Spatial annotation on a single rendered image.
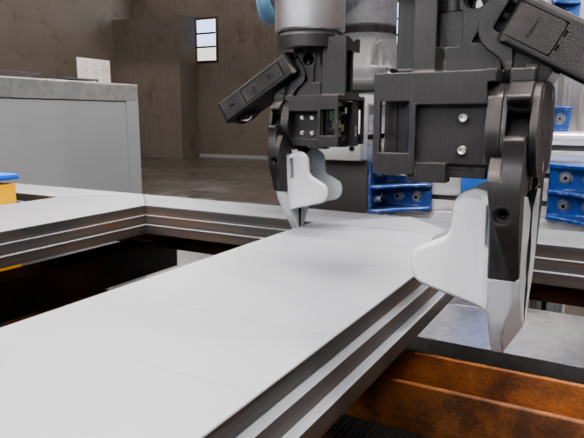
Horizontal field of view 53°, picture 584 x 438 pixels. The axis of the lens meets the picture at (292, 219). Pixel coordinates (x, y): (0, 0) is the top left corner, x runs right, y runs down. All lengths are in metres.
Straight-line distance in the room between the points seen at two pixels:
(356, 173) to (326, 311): 0.63
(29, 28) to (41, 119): 12.38
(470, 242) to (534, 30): 0.11
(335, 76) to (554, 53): 0.34
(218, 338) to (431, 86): 0.18
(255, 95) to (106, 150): 0.80
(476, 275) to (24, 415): 0.22
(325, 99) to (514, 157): 0.34
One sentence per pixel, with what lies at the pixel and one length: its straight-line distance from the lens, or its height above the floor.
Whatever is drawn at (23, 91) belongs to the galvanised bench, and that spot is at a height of 1.02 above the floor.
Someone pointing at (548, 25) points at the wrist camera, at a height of 1.02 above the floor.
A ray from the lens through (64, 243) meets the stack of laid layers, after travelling 0.74.
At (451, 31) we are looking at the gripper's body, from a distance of 0.33.
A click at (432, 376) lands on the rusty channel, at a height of 0.70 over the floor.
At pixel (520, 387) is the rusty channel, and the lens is 0.64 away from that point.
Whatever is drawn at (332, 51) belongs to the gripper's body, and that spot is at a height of 1.04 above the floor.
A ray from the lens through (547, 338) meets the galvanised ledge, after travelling 0.87.
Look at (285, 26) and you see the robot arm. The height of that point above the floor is 1.07.
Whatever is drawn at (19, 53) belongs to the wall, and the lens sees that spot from 13.43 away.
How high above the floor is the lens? 0.97
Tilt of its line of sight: 10 degrees down
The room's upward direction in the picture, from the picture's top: straight up
